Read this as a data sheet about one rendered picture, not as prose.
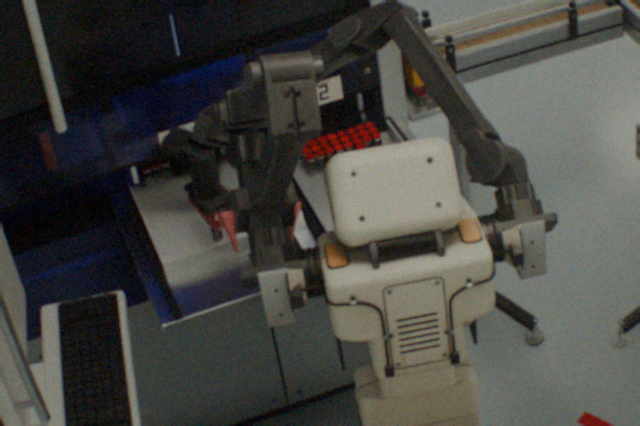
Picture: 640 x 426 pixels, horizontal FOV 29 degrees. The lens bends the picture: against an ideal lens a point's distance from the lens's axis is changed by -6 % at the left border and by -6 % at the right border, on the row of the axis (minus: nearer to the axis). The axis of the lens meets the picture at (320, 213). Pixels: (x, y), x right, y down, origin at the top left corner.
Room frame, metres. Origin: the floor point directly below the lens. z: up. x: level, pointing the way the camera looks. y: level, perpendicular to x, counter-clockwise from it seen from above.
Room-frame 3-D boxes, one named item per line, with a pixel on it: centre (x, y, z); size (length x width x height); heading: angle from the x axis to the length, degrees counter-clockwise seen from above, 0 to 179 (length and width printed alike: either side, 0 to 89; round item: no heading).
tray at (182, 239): (2.24, 0.26, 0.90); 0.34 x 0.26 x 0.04; 15
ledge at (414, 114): (2.55, -0.29, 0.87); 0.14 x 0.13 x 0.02; 15
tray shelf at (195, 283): (2.22, 0.07, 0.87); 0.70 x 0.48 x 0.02; 105
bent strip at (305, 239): (2.09, 0.04, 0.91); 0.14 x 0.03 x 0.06; 15
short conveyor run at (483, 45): (2.72, -0.52, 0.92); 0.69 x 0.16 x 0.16; 105
